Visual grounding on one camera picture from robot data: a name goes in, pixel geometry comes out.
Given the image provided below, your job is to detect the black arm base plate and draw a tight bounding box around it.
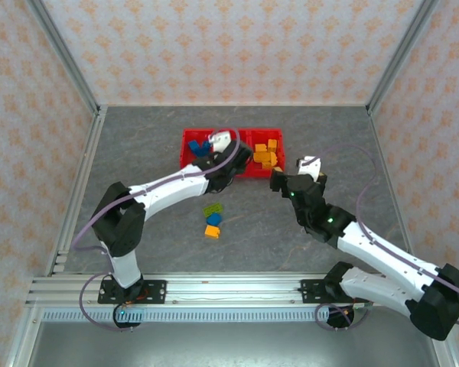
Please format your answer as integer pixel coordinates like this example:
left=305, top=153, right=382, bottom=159
left=98, top=279, right=168, bottom=305
left=300, top=279, right=370, bottom=305

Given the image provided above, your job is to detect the grey metal shelf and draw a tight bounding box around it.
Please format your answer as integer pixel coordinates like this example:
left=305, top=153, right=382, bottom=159
left=7, top=305, right=457, bottom=367

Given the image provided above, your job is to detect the slotted grey cable duct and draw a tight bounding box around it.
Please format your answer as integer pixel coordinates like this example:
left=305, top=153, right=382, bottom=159
left=41, top=308, right=425, bottom=323

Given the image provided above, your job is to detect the aluminium mounting rail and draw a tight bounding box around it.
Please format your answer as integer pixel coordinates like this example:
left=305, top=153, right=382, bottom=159
left=25, top=272, right=418, bottom=307

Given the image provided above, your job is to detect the aluminium back rail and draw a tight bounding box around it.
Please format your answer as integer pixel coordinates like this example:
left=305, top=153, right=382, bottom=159
left=97, top=101, right=370, bottom=109

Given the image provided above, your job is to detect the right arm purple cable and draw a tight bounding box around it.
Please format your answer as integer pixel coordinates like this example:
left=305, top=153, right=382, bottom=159
left=298, top=144, right=459, bottom=330

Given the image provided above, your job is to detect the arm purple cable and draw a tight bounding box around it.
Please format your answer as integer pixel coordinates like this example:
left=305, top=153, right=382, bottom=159
left=298, top=144, right=459, bottom=330
left=71, top=128, right=242, bottom=333

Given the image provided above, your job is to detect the aluminium side rail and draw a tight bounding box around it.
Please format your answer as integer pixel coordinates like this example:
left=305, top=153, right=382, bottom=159
left=45, top=106, right=109, bottom=277
left=366, top=106, right=412, bottom=248

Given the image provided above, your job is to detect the aluminium frame post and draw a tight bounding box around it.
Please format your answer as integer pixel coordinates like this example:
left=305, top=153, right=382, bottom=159
left=24, top=0, right=103, bottom=115
left=366, top=0, right=443, bottom=115

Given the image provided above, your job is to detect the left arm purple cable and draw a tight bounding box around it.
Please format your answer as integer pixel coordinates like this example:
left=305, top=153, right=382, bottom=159
left=71, top=128, right=242, bottom=333

